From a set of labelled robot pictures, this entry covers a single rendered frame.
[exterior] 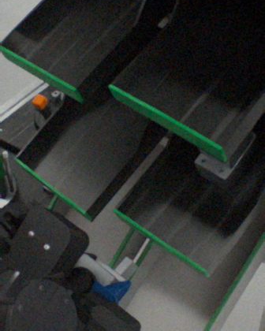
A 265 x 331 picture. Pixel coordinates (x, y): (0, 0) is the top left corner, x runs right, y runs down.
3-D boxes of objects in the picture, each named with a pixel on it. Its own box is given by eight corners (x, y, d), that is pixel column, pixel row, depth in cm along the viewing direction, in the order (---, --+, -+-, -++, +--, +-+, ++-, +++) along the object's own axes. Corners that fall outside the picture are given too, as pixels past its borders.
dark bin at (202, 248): (208, 280, 61) (193, 256, 55) (119, 219, 68) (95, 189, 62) (353, 86, 67) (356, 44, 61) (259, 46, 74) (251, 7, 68)
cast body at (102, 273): (97, 336, 58) (72, 319, 53) (69, 311, 61) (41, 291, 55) (151, 276, 60) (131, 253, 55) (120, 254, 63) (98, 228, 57)
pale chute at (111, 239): (93, 328, 79) (74, 329, 75) (32, 275, 86) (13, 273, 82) (199, 150, 77) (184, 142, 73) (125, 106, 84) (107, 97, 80)
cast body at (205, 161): (229, 192, 65) (218, 161, 59) (199, 175, 67) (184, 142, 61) (270, 135, 67) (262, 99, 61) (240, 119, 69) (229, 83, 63)
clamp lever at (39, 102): (52, 128, 111) (39, 105, 105) (44, 124, 112) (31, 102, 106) (63, 113, 113) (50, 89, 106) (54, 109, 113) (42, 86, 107)
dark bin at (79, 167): (91, 223, 67) (65, 194, 61) (21, 168, 74) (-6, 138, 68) (237, 49, 73) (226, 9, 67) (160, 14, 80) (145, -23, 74)
